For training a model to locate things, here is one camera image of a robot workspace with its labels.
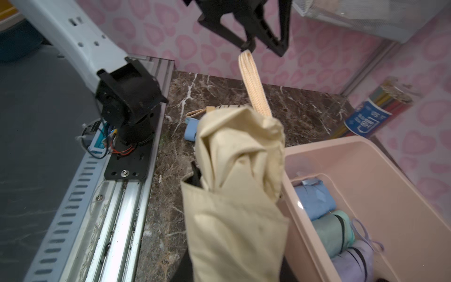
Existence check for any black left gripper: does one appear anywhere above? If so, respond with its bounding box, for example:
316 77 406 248
194 0 292 57

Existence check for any light blue umbrella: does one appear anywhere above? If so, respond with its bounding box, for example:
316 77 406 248
294 178 337 221

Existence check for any pink plastic storage box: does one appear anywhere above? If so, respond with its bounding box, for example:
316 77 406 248
278 136 451 282

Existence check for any beige umbrella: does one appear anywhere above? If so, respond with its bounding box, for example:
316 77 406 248
180 51 289 282

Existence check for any mint green umbrella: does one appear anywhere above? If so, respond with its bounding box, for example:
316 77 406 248
312 210 355 258

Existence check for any lavender umbrella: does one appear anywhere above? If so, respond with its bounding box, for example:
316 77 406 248
332 219 385 282

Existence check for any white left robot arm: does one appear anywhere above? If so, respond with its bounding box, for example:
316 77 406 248
12 1 292 144

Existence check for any colored pencil tube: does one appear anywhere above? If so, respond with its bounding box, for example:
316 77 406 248
330 76 422 139

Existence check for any white mesh side basket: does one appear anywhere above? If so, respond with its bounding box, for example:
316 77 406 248
292 0 451 43

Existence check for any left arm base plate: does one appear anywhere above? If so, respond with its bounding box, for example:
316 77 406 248
103 105 162 182

